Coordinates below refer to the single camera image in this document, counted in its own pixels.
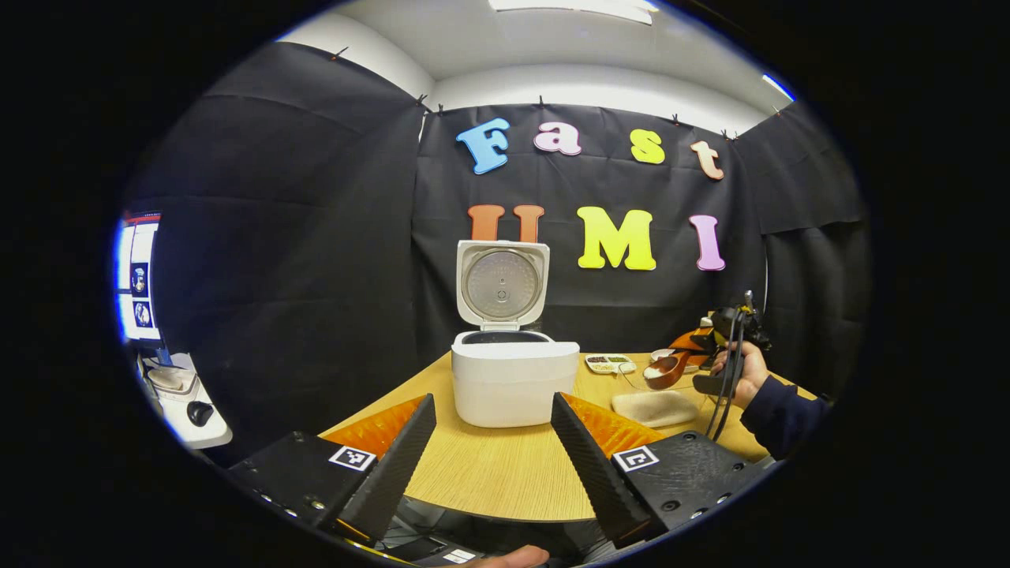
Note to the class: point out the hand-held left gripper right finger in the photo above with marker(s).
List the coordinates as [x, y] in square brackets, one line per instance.
[592, 473]

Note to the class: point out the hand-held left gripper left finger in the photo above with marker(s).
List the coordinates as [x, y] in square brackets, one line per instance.
[394, 473]

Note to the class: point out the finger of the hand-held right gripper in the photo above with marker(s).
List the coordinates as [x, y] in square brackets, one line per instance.
[690, 341]

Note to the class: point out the wooden spoon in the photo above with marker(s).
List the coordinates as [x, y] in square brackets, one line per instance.
[663, 372]

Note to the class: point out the white rice cooker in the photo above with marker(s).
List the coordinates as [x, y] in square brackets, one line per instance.
[513, 386]

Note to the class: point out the white divided grain tray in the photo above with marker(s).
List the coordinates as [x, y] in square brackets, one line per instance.
[609, 364]

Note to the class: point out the black computer mouse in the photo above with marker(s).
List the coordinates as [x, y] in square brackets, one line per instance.
[200, 412]

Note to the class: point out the white side desk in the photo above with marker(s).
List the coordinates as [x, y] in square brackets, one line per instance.
[177, 414]

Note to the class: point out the black backdrop cloth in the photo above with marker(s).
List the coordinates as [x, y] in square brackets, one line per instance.
[300, 237]

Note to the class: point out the ceiling light panel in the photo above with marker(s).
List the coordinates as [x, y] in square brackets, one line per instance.
[576, 8]

